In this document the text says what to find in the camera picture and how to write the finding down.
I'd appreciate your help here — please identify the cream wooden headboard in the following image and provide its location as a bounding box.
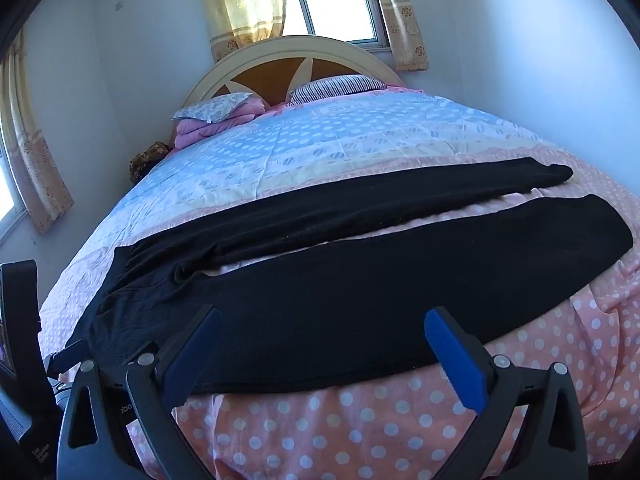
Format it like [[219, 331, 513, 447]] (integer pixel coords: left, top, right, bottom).
[[182, 35, 406, 111]]

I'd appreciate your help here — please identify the yellow floral curtain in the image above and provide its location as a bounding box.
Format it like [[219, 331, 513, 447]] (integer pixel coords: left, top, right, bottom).
[[192, 0, 296, 63], [370, 0, 431, 72], [0, 35, 76, 234]]

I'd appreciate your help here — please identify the black knit sweater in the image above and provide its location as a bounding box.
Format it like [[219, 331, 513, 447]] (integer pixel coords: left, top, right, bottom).
[[65, 156, 633, 396]]

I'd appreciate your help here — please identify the striped pillow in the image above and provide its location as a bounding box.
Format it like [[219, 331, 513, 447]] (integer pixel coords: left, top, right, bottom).
[[287, 75, 387, 106]]

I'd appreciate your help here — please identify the folded pink blanket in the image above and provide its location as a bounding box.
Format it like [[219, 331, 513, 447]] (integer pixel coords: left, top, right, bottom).
[[174, 96, 273, 150]]

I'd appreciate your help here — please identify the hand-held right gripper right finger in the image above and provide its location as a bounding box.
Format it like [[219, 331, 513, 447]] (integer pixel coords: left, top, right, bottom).
[[424, 306, 586, 480]]

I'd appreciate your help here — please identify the floral pillow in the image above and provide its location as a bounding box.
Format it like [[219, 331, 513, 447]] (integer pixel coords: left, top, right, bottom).
[[171, 92, 253, 123]]

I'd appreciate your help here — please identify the sliding window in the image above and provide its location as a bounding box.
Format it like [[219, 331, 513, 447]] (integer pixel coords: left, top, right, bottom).
[[282, 0, 393, 51], [0, 147, 28, 246]]

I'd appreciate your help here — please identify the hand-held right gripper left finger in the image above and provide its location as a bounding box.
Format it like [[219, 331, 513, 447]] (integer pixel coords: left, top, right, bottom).
[[57, 305, 223, 480]]

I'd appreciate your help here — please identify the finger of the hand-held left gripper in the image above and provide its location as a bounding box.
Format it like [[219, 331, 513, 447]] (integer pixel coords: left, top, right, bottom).
[[47, 340, 87, 376]]

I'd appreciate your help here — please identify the brown patterned bundle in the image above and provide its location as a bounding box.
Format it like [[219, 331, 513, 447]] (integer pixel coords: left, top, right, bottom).
[[129, 141, 171, 184]]

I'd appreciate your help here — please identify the pink polka dot quilt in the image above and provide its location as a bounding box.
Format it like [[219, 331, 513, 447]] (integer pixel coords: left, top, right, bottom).
[[37, 87, 640, 480]]

